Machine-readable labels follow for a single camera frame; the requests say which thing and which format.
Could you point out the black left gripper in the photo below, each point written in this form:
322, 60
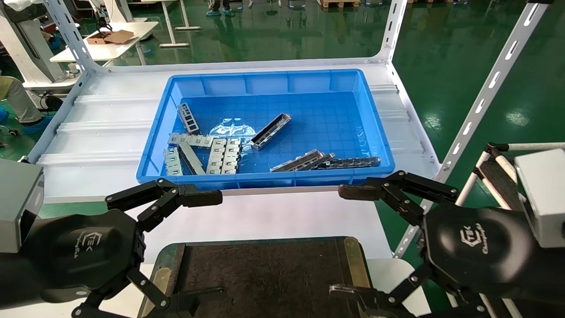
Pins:
84, 251

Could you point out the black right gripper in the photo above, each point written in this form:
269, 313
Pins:
481, 251

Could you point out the silver metal channel part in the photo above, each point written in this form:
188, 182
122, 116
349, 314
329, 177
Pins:
325, 157
270, 131
296, 161

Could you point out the black container with brass edges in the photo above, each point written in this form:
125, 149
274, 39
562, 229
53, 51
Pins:
265, 274

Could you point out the silver sheet metal part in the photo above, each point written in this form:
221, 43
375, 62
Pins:
231, 155
173, 162
216, 157
194, 140

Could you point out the dark perforated metal part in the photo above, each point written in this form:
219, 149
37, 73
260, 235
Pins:
353, 162

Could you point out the dark grey metal strip part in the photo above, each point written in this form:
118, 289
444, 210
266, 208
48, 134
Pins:
192, 160

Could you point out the grey metal part square holes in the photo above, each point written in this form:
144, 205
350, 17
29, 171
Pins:
189, 118

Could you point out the clear plastic bag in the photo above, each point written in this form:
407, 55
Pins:
231, 129

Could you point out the blue plastic bin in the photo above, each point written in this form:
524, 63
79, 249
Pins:
331, 115

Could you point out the white slotted metal shelf rack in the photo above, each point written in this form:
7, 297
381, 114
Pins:
485, 92

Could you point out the blue shoe cover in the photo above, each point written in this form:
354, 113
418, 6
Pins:
37, 126

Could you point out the white background table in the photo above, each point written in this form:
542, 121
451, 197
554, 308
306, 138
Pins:
110, 51

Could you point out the brown cardboard box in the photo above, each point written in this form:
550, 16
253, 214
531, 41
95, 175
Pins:
110, 37

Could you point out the person leg khaki trousers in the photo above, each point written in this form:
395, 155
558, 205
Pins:
17, 101

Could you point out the blue shoes of bystander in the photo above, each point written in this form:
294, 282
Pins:
220, 11

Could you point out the wooden pallet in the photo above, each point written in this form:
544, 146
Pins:
340, 3

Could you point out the white machine base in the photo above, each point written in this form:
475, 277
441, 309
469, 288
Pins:
26, 48

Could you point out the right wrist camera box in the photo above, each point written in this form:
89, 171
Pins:
545, 194

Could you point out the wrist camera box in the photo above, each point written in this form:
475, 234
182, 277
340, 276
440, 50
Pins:
545, 194
17, 203

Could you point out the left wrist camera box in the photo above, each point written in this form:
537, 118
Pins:
17, 203

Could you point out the white table leg frame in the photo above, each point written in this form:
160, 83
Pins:
174, 31

